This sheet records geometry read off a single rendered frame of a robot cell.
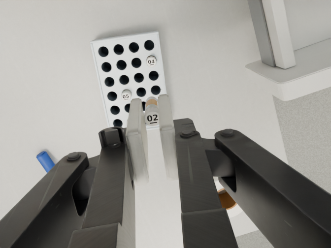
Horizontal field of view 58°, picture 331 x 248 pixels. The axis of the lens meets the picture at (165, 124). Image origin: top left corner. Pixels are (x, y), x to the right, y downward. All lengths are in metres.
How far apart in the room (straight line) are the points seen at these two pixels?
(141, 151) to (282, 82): 0.16
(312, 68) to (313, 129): 1.14
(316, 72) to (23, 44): 0.35
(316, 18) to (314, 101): 1.02
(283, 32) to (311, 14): 0.08
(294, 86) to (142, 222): 0.34
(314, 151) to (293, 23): 1.14
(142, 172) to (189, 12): 0.30
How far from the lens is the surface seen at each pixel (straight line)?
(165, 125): 0.15
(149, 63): 0.37
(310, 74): 0.29
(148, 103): 0.23
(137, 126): 0.16
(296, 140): 1.42
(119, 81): 0.39
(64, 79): 0.44
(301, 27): 0.38
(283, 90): 0.28
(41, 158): 0.47
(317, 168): 1.53
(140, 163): 0.15
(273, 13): 0.30
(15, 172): 0.52
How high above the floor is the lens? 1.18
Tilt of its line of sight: 70 degrees down
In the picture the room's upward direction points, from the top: 172 degrees clockwise
